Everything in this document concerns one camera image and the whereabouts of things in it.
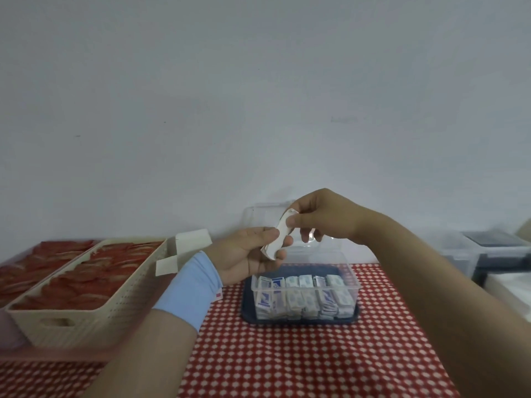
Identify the beige woven plastic basket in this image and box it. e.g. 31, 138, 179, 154
3, 237, 169, 350
0, 239, 102, 309

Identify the small white packet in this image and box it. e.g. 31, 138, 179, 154
260, 208, 300, 261

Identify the person's left hand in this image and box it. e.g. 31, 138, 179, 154
206, 226, 288, 286

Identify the open white cardboard box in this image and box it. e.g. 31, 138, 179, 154
155, 228, 213, 278

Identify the person's left forearm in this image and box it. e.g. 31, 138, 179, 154
81, 282, 222, 398

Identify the light blue wristband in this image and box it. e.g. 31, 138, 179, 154
151, 250, 224, 333

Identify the clear plastic container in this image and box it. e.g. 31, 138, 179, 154
242, 201, 360, 322

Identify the person's right forearm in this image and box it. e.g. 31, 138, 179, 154
356, 209, 531, 398

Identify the row of white blue packets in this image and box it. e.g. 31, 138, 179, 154
253, 274, 356, 321

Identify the red white checkered tablecloth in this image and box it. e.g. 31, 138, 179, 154
0, 263, 462, 398

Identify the pile of red sachets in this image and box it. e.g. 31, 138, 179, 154
12, 240, 164, 311
0, 240, 97, 307

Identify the dark blue tray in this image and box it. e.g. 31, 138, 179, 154
240, 264, 361, 326

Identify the person's right hand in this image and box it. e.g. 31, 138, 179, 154
286, 188, 376, 245

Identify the clear storage bin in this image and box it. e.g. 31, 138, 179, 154
441, 229, 531, 286

